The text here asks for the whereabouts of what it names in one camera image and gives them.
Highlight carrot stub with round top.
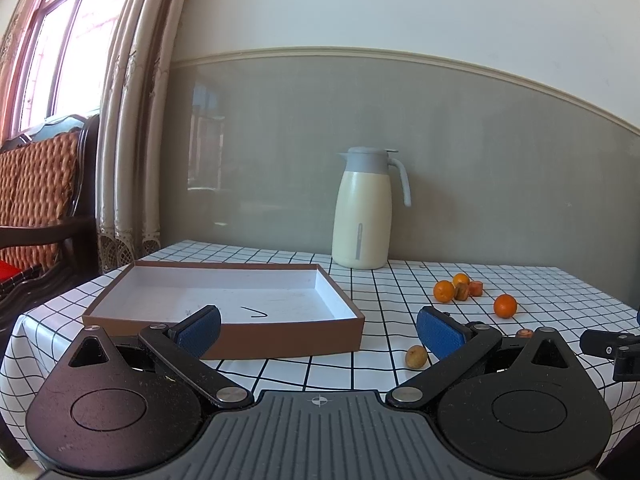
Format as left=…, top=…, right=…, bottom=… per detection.
left=516, top=328, right=534, bottom=338

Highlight yellow-brown small fruit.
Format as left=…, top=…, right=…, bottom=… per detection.
left=405, top=344, right=428, bottom=370

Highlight large front orange mandarin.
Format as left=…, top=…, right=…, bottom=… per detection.
left=494, top=294, right=518, bottom=318

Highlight white black grid tablecloth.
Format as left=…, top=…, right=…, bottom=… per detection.
left=1, top=240, right=639, bottom=451

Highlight orange carrot chunk back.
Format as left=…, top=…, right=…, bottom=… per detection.
left=469, top=281, right=484, bottom=297

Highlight dark rotten carrot piece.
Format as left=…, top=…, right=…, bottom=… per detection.
left=454, top=282, right=470, bottom=301

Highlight left orange mandarin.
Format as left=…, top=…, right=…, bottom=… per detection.
left=433, top=281, right=456, bottom=304

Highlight small back orange mandarin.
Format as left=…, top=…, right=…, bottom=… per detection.
left=452, top=273, right=470, bottom=286

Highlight brown shallow cardboard box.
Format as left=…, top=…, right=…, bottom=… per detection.
left=82, top=261, right=364, bottom=360

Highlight red cushion on sofa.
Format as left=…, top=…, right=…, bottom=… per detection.
left=0, top=261, right=22, bottom=282

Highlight cream thermos jug grey lid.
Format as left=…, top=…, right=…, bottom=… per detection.
left=332, top=146, right=412, bottom=270

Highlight wooden sofa orange cushions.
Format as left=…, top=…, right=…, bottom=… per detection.
left=0, top=112, right=101, bottom=468

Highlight beige lace curtain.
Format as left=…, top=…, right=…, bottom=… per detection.
left=96, top=0, right=184, bottom=272

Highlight window with red frame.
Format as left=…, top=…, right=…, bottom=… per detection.
left=1, top=0, right=126, bottom=140

